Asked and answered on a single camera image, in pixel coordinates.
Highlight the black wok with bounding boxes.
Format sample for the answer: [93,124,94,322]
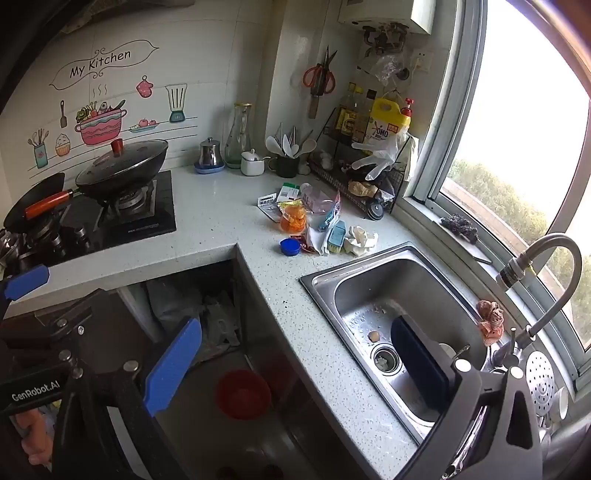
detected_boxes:
[75,139,170,200]

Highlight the clear plastic bottle white cap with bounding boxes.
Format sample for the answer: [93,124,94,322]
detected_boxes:
[300,182,341,214]

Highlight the frosted cabinet door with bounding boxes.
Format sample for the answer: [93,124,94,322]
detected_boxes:
[233,258,324,430]

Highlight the white cup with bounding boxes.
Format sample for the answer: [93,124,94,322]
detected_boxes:
[551,387,570,422]

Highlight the black wire rack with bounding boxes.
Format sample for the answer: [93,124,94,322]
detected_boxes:
[308,106,417,221]

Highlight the small steel pot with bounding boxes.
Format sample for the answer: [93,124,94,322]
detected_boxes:
[199,137,223,168]

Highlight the clear hanging plastic bag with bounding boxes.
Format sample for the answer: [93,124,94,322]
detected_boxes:
[368,50,413,87]

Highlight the window frame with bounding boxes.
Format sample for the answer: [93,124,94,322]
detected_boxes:
[405,0,591,391]

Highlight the steel faucet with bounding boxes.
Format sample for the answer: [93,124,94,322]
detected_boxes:
[491,233,584,366]

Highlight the frying pan orange handle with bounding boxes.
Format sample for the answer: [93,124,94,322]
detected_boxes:
[3,172,75,232]

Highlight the black range hood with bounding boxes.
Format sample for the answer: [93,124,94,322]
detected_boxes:
[0,0,100,109]

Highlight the white barcode packet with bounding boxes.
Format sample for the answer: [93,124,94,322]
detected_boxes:
[257,193,284,223]

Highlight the red sachet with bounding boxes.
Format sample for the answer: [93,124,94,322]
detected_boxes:
[290,233,320,255]

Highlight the white water heater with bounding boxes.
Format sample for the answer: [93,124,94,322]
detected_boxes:
[337,0,437,36]

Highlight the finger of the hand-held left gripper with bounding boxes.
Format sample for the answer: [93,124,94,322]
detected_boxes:
[0,288,96,370]
[0,265,51,319]

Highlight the kitchen wall sticker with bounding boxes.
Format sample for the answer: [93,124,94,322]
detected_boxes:
[27,38,200,172]

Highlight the white rubber glove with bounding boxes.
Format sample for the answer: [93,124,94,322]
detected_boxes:
[350,129,413,182]

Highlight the dark sauce bottle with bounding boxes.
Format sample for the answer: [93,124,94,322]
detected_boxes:
[363,89,378,144]
[334,82,356,139]
[351,85,368,143]

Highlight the yellow detergent jug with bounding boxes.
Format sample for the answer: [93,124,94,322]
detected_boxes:
[364,97,412,149]

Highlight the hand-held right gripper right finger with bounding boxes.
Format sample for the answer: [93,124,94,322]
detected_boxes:
[390,315,544,480]

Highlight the ginger root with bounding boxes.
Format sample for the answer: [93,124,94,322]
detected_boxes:
[346,180,380,198]

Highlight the red handled scissors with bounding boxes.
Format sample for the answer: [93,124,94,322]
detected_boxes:
[302,45,341,96]

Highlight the perforated steel skimmer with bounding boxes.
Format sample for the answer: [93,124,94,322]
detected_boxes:
[525,350,556,417]

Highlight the sink drain strainer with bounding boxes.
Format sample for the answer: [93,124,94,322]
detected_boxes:
[371,343,399,373]

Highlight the wall socket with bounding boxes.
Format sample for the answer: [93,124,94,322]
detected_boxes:
[410,48,435,73]

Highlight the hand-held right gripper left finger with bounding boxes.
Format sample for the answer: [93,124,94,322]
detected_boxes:
[52,318,204,480]

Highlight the light blue scrubbing brush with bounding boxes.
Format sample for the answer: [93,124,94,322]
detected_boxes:
[327,220,348,256]

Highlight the glass wok lid red knob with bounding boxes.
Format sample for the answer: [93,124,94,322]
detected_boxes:
[76,138,168,186]

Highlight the person's left hand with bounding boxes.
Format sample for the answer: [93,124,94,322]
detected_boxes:
[11,408,55,468]

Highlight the black gas stove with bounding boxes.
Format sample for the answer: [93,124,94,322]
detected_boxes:
[0,170,178,274]

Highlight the white sugar bowl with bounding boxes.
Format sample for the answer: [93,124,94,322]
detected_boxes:
[240,148,271,177]

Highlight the steel sink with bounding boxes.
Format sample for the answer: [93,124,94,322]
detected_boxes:
[299,243,509,445]

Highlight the glass carafe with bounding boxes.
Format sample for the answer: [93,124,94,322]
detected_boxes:
[224,102,253,169]

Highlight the white woven sack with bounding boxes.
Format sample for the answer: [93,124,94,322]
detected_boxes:
[147,276,242,366]

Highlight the white paper towel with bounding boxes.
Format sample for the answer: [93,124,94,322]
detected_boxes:
[344,224,380,258]

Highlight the black steel wool scrubber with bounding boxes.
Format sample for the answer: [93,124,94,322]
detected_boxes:
[440,215,481,244]

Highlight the brown rag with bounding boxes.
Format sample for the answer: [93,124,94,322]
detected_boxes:
[476,299,505,345]

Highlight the orange plastic wrapper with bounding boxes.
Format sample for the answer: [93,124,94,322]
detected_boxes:
[279,203,308,234]

